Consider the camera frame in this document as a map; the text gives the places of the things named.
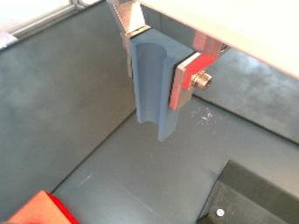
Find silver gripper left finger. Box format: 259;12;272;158
107;0;149;77

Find red peg board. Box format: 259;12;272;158
6;190;80;224

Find light blue arch block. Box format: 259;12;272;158
129;29;192;141

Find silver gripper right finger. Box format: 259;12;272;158
169;31;227;110

